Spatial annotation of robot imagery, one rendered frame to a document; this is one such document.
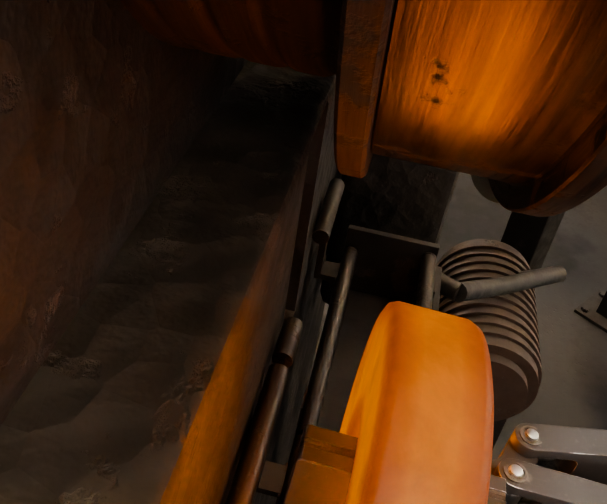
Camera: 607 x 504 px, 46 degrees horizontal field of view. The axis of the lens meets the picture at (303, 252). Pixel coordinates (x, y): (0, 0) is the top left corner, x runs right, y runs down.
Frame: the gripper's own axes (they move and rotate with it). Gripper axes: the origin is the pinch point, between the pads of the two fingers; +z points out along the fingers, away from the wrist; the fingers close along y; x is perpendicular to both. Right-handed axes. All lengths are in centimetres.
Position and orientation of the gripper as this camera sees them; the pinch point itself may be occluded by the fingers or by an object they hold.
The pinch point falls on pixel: (392, 493)
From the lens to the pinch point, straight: 26.3
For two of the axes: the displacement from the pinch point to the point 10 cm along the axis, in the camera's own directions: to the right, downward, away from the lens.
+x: 1.8, -7.6, -6.2
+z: -9.6, -2.6, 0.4
